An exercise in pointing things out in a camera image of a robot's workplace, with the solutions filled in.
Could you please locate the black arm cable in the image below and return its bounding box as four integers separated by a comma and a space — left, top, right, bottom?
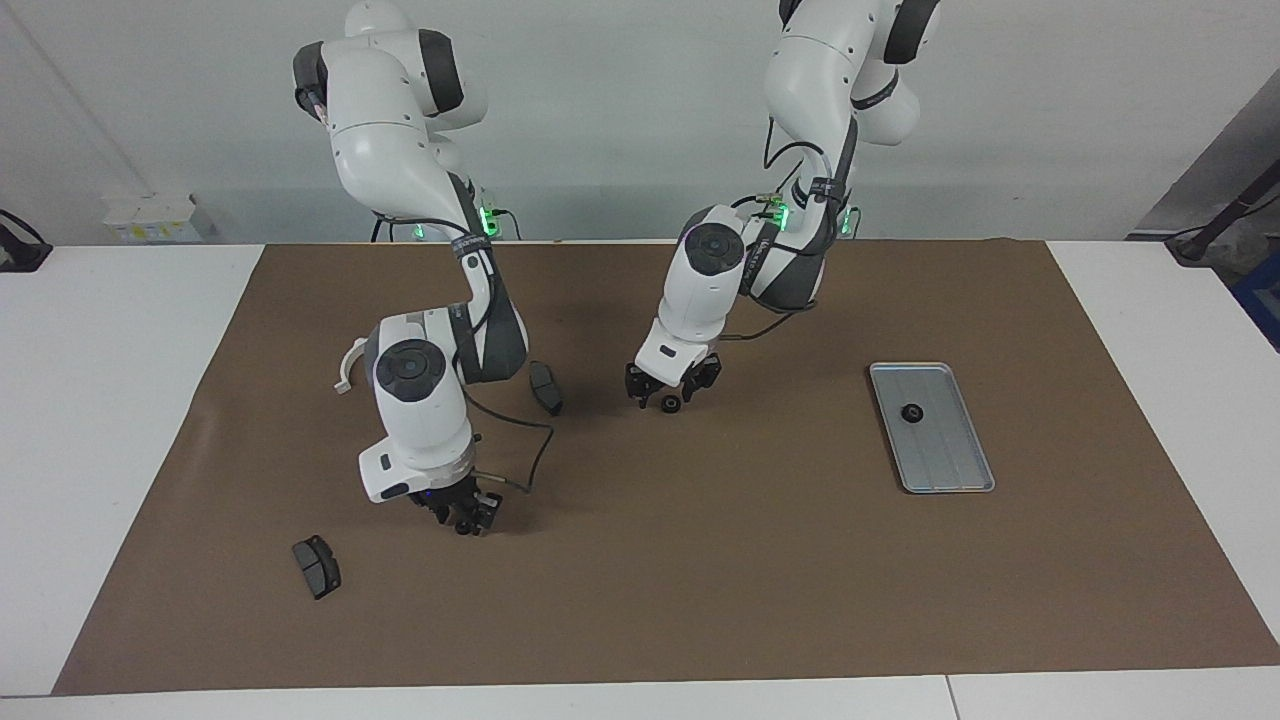
465, 395, 554, 493
715, 130, 853, 346

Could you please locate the brown table mat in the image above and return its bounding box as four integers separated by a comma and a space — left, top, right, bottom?
52, 238, 1280, 697

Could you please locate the black stand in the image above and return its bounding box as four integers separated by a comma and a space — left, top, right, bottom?
1165, 160, 1280, 266

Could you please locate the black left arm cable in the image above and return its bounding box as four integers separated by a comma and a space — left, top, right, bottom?
715, 130, 853, 346

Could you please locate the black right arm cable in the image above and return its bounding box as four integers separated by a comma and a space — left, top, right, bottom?
465, 395, 554, 493

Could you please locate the white wall socket box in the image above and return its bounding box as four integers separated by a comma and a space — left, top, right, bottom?
103, 193, 219, 244

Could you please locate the blue crate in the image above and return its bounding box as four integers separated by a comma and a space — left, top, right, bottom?
1232, 250, 1280, 353

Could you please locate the black clamp base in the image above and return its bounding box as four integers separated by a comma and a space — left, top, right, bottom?
0, 208, 53, 273

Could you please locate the dark grey brake pad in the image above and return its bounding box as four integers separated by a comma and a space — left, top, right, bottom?
527, 360, 564, 418
291, 535, 342, 601

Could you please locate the white curved plastic bracket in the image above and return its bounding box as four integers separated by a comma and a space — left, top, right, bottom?
333, 338, 371, 395

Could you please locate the silver metal tray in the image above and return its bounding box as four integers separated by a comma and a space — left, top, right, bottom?
868, 362, 997, 495

